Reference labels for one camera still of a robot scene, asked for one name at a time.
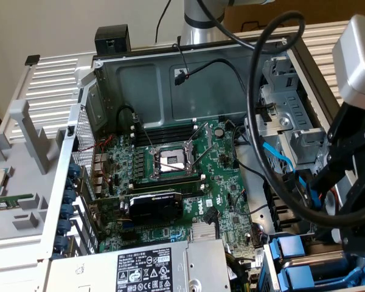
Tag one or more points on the green RAM stick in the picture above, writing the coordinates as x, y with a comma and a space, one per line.
3, 204

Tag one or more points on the silver CPU socket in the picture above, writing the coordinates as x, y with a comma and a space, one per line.
167, 156

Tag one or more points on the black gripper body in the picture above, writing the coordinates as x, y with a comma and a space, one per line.
356, 134

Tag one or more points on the blue expansion slot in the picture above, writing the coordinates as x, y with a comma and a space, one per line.
127, 225

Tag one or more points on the small black end cap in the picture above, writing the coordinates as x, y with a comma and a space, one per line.
32, 59

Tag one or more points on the blue disk carrier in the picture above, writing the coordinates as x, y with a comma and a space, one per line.
298, 276

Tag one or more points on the white label tag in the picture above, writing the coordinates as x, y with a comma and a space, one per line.
258, 256

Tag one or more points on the silver power supply unit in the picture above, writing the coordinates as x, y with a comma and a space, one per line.
109, 267

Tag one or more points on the black plastic block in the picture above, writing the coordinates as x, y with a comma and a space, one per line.
112, 33

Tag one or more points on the black RAM slot white latch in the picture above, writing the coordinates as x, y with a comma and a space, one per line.
190, 182
158, 137
158, 128
190, 190

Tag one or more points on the silver metal drive cage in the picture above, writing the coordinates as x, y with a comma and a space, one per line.
307, 141

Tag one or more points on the grey plastic parts rack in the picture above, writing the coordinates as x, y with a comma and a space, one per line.
24, 182

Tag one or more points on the black graphics card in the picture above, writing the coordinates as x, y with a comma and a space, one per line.
152, 210

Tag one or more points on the black plastic clip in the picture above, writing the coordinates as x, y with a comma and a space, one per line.
266, 115

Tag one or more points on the metal socket cover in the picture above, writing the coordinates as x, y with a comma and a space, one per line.
207, 134

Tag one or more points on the dark blue slot clip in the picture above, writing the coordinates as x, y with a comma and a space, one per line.
68, 196
66, 211
64, 227
74, 169
70, 183
61, 243

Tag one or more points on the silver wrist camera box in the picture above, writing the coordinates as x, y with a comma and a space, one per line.
356, 67

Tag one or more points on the silver coin battery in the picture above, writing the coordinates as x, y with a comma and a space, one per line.
219, 132

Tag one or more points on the green motherboard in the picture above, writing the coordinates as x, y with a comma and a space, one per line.
219, 182

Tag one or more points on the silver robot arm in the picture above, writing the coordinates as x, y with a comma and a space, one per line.
194, 38

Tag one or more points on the silver chipset heatsink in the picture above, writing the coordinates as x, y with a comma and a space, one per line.
203, 232

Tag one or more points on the open grey PC case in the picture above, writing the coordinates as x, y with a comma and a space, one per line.
140, 91

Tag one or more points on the thin metal locking lever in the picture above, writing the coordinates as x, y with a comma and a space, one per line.
170, 166
144, 134

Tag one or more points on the silver disk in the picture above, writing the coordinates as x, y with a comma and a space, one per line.
287, 247

